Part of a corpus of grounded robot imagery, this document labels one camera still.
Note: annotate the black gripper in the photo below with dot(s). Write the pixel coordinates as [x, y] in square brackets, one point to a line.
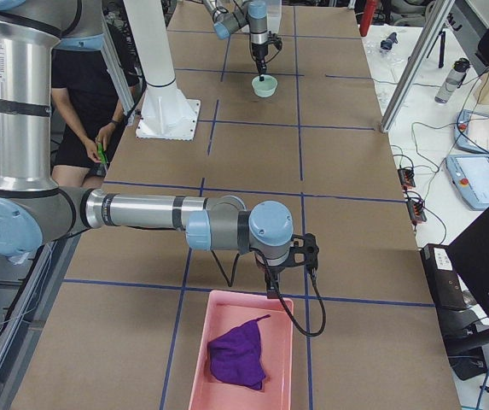
[259, 48]
[273, 268]

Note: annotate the mint green bowl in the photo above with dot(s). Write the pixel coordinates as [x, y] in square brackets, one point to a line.
[264, 85]

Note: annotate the purple microfiber cloth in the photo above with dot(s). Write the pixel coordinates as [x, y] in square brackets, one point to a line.
[235, 357]

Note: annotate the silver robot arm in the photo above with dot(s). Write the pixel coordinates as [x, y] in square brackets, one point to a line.
[34, 209]
[227, 22]

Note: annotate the black desktop box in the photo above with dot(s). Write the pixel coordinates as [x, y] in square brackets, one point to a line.
[443, 281]

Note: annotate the pink plastic bin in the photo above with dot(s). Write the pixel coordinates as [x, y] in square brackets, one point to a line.
[225, 311]

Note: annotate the clear plastic bin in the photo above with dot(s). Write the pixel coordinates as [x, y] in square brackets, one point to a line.
[275, 13]

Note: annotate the crumpled clear plastic wrap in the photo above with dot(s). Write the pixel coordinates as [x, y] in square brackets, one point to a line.
[386, 68]

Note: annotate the red cylinder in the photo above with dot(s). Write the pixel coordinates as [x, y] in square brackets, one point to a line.
[367, 17]

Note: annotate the folded navy umbrella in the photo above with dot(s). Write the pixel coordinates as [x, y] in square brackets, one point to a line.
[388, 43]

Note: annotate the seated person in black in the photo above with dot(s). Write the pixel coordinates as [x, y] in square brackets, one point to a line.
[83, 93]

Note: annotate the green handheld tool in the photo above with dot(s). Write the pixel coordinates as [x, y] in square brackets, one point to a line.
[101, 151]

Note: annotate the grey water bottle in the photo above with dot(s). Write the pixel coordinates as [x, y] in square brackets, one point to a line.
[453, 80]

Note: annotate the near blue teach pendant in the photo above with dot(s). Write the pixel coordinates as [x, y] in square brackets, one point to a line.
[470, 176]

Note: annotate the blue teach pendant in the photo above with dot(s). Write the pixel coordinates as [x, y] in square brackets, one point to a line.
[471, 132]
[470, 176]

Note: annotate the far blue teach pendant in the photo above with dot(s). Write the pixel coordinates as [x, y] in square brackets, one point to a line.
[471, 132]

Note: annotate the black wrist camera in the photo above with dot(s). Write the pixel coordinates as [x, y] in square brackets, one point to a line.
[274, 40]
[303, 252]

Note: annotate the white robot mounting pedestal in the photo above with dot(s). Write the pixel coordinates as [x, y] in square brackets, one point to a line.
[165, 113]

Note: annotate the aluminium frame post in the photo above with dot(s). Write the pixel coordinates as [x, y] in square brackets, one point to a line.
[429, 33]

